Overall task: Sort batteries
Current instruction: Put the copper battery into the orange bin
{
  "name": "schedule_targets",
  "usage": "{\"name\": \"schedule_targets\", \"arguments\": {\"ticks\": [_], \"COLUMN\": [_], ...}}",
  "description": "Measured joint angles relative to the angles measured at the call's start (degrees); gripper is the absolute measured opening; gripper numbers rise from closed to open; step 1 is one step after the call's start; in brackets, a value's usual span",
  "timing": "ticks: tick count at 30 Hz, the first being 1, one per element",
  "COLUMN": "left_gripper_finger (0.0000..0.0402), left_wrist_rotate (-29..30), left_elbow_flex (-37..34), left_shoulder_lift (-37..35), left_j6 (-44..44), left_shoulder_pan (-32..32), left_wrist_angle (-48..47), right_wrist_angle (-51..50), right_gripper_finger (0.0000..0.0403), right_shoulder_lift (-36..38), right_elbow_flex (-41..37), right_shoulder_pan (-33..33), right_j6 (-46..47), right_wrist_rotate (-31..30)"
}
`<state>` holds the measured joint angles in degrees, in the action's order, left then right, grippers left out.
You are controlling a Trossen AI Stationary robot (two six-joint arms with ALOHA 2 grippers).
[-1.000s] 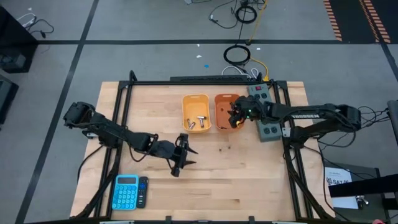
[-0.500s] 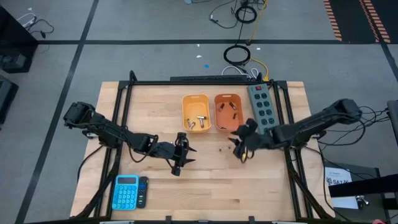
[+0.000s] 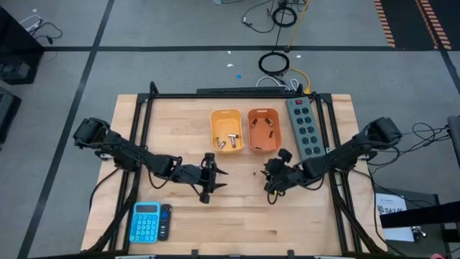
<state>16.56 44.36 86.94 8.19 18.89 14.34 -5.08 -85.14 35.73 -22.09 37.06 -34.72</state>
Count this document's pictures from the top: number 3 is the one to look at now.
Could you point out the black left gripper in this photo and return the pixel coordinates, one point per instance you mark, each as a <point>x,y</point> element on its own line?
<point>206,176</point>

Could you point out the black beam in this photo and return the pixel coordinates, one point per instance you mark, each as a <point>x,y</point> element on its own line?
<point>424,215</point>

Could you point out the black aluminium frame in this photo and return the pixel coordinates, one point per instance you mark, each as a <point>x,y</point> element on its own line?
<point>233,96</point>

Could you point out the white paper sheet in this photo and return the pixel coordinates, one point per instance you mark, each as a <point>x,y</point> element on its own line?
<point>390,201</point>

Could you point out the orange plastic bin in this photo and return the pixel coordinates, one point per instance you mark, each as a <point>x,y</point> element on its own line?
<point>262,135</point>

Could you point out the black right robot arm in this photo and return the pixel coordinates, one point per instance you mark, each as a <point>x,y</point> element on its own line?
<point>352,147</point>

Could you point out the dark grey case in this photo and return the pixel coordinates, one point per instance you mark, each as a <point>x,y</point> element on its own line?
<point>7,111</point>

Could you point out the blue calculator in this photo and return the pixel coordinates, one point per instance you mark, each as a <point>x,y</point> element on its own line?
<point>144,224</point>

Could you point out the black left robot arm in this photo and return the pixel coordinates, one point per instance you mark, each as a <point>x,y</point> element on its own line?
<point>125,151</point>

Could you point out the yellow plastic bin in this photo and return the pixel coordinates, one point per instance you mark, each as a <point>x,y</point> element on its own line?
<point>226,126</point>

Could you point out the grey-green power strip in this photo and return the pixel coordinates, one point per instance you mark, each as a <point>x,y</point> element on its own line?
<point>305,122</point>

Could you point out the black flat box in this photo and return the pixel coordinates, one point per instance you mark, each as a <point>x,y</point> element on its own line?
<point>244,90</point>

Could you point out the thick black copper Duracell battery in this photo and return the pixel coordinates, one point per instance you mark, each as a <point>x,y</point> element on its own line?
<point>269,122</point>
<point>257,147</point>
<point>254,123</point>

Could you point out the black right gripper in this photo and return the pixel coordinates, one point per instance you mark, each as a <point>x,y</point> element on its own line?
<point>285,174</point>

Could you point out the black mat orange striped edges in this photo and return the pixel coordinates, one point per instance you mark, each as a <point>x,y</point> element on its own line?
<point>406,21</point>

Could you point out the black cabinet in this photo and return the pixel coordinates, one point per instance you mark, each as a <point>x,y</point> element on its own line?
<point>14,43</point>

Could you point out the black remote control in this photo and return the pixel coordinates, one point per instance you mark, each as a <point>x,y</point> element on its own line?
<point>164,223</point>

